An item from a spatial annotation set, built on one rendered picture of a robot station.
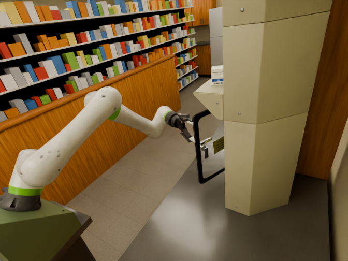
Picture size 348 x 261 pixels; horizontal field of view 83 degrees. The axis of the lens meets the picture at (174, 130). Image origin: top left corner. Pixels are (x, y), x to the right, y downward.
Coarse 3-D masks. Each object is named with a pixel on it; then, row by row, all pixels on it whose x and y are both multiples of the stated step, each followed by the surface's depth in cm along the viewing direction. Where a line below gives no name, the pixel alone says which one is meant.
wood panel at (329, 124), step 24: (336, 0) 67; (336, 24) 70; (336, 48) 74; (336, 72) 77; (312, 96) 85; (336, 96) 81; (312, 120) 90; (336, 120) 85; (312, 144) 95; (336, 144) 90; (312, 168) 101
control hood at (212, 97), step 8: (208, 80) 81; (200, 88) 74; (208, 88) 73; (216, 88) 72; (200, 96) 71; (208, 96) 69; (216, 96) 68; (208, 104) 71; (216, 104) 69; (216, 112) 71
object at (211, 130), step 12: (192, 120) 84; (204, 120) 86; (216, 120) 90; (204, 132) 89; (216, 132) 93; (204, 144) 92; (216, 144) 97; (204, 156) 95; (216, 156) 100; (204, 168) 99; (216, 168) 104
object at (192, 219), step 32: (192, 192) 105; (224, 192) 102; (320, 192) 94; (160, 224) 91; (192, 224) 89; (224, 224) 87; (256, 224) 85; (288, 224) 83; (320, 224) 81; (128, 256) 81; (160, 256) 79; (192, 256) 77; (224, 256) 76; (256, 256) 74; (288, 256) 73; (320, 256) 71
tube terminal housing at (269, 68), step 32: (224, 32) 57; (256, 32) 52; (288, 32) 53; (320, 32) 55; (224, 64) 61; (256, 64) 56; (288, 64) 58; (224, 96) 66; (256, 96) 61; (288, 96) 63; (224, 128) 72; (256, 128) 66; (288, 128) 70; (256, 160) 73; (288, 160) 77; (256, 192) 82; (288, 192) 87
